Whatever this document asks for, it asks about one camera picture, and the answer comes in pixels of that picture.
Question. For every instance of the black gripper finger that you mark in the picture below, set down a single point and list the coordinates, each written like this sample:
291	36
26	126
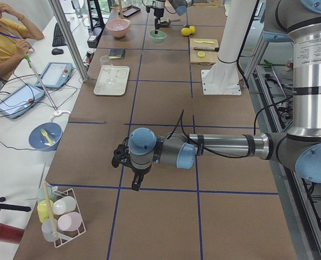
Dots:
137	181
157	24

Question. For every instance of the translucent grey cup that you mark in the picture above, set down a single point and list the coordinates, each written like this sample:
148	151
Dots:
48	232

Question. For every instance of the far blue teach pendant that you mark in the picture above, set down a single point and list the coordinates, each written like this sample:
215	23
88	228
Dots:
56	74

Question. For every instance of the half lemon slice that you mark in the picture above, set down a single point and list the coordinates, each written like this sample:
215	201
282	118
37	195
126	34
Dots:
201	54

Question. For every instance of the yellow plastic cup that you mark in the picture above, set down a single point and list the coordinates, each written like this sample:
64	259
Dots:
42	211

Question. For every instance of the green ceramic bowl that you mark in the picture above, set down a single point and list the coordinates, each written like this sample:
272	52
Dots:
157	36

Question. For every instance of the steel muddler black cap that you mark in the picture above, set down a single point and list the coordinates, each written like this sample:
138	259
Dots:
215	49

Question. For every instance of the white wire cup rack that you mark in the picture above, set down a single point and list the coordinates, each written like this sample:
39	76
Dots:
64	237

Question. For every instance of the yellow lemon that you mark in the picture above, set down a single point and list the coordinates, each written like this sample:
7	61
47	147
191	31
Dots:
192	29
186	31

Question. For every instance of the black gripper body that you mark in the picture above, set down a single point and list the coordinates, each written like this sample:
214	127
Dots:
139	171
157	12

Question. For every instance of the clear wine glass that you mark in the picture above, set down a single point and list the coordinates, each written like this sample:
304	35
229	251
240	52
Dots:
106	64

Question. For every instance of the blue teach pendant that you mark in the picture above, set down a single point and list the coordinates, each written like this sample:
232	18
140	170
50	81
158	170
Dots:
22	99
56	74

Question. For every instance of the black keyboard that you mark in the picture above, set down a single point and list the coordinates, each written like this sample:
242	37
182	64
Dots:
58	37

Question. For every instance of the black tripod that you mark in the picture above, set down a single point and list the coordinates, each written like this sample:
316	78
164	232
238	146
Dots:
13	207

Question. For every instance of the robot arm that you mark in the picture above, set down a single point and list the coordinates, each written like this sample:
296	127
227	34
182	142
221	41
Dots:
179	6
299	149

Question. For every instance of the pink plastic cup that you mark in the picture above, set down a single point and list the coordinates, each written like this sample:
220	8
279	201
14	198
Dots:
70	221

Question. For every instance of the person in yellow shirt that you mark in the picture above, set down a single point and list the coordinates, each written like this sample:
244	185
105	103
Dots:
15	30

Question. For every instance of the aluminium frame post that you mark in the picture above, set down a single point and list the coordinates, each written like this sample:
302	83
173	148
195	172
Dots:
69	39

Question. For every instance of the yellow plastic fork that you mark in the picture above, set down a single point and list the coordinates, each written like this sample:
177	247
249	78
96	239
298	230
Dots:
45	134

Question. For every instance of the metal grabber stick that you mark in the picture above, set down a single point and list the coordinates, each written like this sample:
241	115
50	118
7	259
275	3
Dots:
57	112

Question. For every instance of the green plastic cup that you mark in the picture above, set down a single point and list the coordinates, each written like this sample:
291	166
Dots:
41	194

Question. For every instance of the blue bowl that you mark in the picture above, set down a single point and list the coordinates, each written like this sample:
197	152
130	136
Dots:
39	142

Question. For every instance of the near blue teach pendant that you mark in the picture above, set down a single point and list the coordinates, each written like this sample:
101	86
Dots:
22	99

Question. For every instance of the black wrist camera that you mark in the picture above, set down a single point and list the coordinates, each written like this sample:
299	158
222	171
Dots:
121	155

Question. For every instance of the wooden cutting board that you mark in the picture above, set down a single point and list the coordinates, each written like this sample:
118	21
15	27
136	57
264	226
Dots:
211	56

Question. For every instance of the wooden stand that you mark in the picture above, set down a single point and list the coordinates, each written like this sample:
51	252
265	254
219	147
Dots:
120	9

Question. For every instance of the metal ice scoop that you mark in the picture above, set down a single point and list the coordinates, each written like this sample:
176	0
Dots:
167	22

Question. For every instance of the black computer mouse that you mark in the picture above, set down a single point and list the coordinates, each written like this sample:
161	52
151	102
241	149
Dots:
57	51

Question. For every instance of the white bear tray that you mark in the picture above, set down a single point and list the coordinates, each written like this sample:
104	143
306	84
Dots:
119	74

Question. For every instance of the yellow plastic knife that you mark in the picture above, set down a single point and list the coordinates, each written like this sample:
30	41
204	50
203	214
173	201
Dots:
204	42

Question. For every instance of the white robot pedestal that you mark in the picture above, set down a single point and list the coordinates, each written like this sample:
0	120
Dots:
223	78

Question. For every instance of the grey folded cloth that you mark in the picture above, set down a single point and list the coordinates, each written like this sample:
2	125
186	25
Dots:
117	53

